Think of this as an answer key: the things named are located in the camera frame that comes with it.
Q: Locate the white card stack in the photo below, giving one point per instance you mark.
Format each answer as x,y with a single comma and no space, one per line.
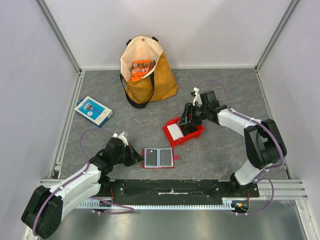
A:
175,131

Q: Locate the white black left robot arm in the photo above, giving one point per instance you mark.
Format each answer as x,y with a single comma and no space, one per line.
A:
48,206

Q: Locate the orange snack box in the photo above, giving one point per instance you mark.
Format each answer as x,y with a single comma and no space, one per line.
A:
139,69

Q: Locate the blue white razor package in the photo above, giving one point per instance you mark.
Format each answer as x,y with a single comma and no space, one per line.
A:
93,111

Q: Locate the white slotted cable duct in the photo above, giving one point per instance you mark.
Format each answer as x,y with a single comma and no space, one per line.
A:
98,205

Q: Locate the aluminium frame rail left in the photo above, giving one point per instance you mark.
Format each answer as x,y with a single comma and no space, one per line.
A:
67,122

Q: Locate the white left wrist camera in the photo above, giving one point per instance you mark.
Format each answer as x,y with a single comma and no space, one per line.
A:
123,136

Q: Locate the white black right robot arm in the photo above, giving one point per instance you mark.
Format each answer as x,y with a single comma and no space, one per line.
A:
264,144

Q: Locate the red plastic bin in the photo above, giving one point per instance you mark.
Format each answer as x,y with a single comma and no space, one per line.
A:
189,131

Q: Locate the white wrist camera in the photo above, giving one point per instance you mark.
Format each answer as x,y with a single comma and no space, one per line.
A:
197,101
123,136

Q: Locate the mustard yellow tote bag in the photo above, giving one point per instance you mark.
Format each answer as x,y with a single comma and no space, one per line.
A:
158,84

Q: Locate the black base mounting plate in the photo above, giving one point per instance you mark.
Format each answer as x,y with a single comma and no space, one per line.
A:
120,188

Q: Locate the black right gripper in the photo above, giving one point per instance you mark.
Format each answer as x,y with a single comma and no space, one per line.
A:
189,114

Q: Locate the aluminium frame rail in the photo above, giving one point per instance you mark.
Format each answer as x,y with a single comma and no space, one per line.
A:
275,71
67,122
283,189

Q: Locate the black credit card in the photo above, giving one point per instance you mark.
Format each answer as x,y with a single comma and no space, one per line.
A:
151,157

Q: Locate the red leather card holder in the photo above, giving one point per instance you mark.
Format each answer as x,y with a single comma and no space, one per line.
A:
166,158

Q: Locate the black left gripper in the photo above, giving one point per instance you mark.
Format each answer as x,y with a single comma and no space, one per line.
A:
134,156

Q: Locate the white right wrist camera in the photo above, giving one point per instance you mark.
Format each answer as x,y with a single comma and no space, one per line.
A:
197,101

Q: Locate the aluminium frame rail right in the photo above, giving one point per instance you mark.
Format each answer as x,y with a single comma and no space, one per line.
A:
275,71

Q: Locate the aluminium front frame rail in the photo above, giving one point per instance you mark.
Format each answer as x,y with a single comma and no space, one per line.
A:
283,189

